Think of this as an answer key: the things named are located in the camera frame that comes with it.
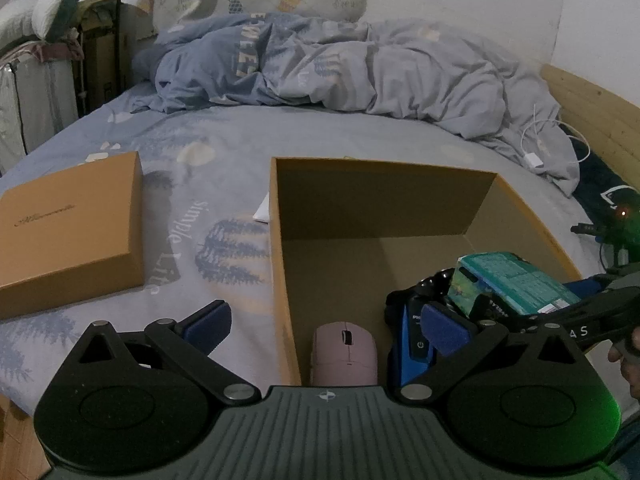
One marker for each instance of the brown cardboard box lid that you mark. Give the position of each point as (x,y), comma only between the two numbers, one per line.
(70,240)

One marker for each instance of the person's right hand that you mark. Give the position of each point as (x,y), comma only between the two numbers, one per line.
(631,365)

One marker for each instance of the green and white plush toy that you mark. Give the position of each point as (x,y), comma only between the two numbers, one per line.
(42,10)

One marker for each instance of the stacked brown cardboard boxes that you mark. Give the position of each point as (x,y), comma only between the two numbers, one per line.
(102,60)

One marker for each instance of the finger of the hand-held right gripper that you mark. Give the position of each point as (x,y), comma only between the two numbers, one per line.
(605,317)
(587,287)

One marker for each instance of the white charger plug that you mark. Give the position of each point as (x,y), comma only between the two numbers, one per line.
(534,160)

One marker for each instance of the green small carton box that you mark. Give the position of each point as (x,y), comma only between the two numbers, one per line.
(515,280)

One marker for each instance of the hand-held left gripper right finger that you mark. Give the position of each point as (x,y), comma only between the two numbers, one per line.
(447,330)

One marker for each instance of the black tripod device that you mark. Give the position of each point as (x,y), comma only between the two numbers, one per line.
(617,235)

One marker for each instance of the white paper card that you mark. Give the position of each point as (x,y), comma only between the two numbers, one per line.
(262,210)

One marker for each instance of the printed grey bed sheet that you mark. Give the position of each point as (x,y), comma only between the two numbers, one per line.
(200,170)

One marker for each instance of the wooden headboard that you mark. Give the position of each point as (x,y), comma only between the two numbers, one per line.
(595,105)

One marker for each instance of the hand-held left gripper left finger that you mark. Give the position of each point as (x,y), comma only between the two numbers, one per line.
(207,322)

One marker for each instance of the brown cardboard box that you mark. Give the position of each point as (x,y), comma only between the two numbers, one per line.
(350,220)

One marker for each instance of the navy printed pillow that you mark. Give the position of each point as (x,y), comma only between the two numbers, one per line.
(605,185)

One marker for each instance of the blue-grey duvet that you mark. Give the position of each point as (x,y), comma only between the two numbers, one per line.
(380,70)

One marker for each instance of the pink computer mouse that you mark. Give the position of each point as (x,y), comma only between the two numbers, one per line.
(345,357)

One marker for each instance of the grey fabric storage cover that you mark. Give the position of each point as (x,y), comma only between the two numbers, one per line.
(30,110)

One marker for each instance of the black metal clothes rack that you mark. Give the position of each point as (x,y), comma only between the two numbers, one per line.
(121,25)

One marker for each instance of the blue electric shaver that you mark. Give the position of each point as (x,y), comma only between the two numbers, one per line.
(412,345)

